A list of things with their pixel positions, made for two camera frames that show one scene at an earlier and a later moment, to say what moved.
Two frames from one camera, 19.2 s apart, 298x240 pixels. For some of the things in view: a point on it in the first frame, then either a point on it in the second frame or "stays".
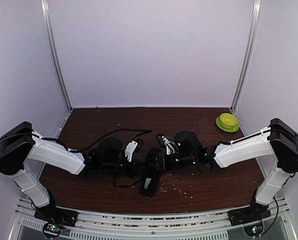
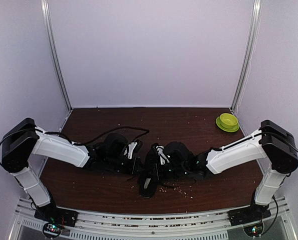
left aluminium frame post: [47, 19] stays
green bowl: [227, 122] stays
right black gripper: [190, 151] -> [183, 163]
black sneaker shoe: [154, 165] stays
